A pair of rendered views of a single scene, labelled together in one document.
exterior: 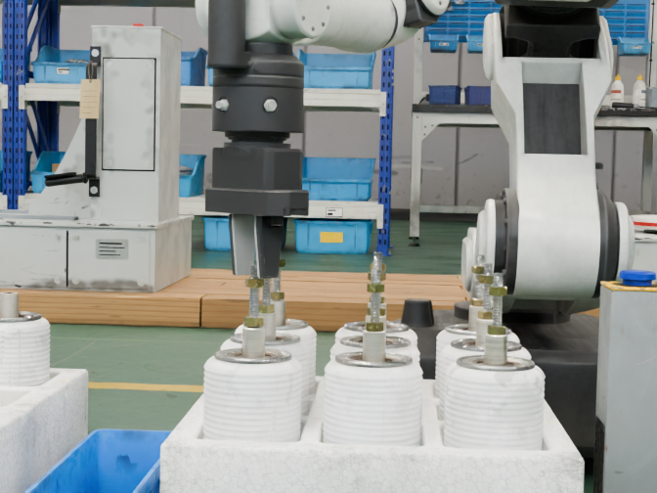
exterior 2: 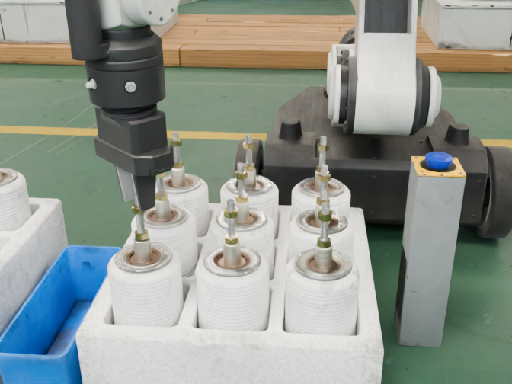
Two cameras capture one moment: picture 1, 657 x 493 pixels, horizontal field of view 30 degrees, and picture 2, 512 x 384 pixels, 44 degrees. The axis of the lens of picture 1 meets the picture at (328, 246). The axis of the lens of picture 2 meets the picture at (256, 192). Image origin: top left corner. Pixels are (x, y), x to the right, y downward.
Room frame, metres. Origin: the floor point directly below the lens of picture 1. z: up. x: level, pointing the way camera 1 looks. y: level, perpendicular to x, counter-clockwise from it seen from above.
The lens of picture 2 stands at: (0.48, -0.11, 0.68)
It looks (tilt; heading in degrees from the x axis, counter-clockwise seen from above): 25 degrees down; 2
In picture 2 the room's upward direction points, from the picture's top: straight up
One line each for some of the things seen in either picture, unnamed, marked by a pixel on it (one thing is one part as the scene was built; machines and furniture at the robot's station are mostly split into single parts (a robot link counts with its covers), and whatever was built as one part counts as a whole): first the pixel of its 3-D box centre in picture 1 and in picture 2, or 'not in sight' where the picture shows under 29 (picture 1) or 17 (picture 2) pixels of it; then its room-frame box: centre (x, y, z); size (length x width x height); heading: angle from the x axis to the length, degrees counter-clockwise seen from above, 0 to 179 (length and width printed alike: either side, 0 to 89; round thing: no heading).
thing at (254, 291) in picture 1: (254, 303); (140, 222); (1.19, 0.07, 0.30); 0.01 x 0.01 x 0.08
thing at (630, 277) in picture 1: (636, 280); (438, 161); (1.36, -0.35, 0.32); 0.04 x 0.04 x 0.02
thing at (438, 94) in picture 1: (445, 96); not in sight; (6.79, -0.62, 0.82); 0.24 x 0.16 x 0.11; 167
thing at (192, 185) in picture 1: (162, 174); not in sight; (6.19, 0.84, 0.36); 0.50 x 0.38 x 0.21; 178
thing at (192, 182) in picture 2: (276, 325); (178, 184); (1.43, 0.06, 0.25); 0.08 x 0.08 x 0.01
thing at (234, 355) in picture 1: (253, 357); (143, 257); (1.19, 0.07, 0.25); 0.08 x 0.08 x 0.01
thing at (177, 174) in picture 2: (276, 314); (177, 176); (1.43, 0.06, 0.26); 0.02 x 0.02 x 0.03
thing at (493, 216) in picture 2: not in sight; (493, 192); (1.73, -0.57, 0.10); 0.20 x 0.05 x 0.20; 176
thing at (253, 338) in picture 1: (253, 343); (142, 249); (1.19, 0.07, 0.26); 0.02 x 0.02 x 0.03
